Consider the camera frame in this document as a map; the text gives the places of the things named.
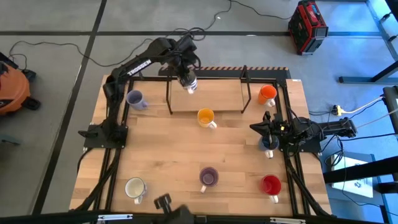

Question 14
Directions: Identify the black aluminium table frame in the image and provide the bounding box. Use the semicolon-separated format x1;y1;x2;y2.
70;74;333;218

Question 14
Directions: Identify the black desk leg frame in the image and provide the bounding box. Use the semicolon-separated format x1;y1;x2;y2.
338;60;398;85

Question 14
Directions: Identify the black diagonal beam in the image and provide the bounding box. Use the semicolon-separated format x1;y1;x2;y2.
322;155;398;185

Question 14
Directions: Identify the white mug with dark interior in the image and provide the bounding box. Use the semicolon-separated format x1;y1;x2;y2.
179;76;199;95

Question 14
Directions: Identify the orange shop vacuum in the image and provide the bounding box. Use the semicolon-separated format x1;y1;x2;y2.
0;51;42;116

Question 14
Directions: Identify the white cable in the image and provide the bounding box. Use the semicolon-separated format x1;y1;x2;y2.
356;108;398;130
341;95;386;114

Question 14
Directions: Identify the cream mug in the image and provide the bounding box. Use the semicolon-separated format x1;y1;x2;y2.
124;177;148;205

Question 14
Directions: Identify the yellow mug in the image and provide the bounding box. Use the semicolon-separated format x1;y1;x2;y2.
197;108;218;130

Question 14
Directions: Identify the red mug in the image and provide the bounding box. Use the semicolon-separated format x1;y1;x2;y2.
259;174;283;205

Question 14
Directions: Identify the black clamp-shaped device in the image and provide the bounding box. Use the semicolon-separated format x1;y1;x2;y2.
153;193;196;224

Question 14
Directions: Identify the black yellow hazard strip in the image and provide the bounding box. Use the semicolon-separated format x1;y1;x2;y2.
158;65;292;79

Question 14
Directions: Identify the black metal beam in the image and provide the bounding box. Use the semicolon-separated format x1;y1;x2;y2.
0;210;398;224

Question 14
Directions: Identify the purple mug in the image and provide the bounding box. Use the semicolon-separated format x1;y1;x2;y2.
198;166;220;194

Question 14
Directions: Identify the silver metal bracket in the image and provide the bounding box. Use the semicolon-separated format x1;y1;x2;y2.
269;217;307;224
97;213;134;222

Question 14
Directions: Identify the black floor cable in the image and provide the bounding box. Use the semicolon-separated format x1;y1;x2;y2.
8;0;233;73
230;0;293;21

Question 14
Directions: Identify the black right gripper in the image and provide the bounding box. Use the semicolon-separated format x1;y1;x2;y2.
249;111;292;147

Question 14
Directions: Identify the grey-blue flat object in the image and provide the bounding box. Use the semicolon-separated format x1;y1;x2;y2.
0;133;22;146

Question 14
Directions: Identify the thin black cable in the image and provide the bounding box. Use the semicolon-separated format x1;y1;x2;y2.
338;133;398;142

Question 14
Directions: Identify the grey-blue metal frame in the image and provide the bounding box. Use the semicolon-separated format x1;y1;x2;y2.
365;0;398;62

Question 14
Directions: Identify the red black tool case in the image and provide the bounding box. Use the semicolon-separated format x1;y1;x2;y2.
287;0;330;56

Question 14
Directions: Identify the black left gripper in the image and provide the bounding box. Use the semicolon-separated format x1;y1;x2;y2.
169;54;200;88

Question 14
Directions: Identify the blue mug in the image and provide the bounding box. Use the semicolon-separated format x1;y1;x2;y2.
257;135;280;159

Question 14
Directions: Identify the orange mug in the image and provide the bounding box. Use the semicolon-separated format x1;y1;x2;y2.
257;84;278;108

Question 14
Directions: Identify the lavender mug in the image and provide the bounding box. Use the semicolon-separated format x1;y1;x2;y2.
126;89;149;111

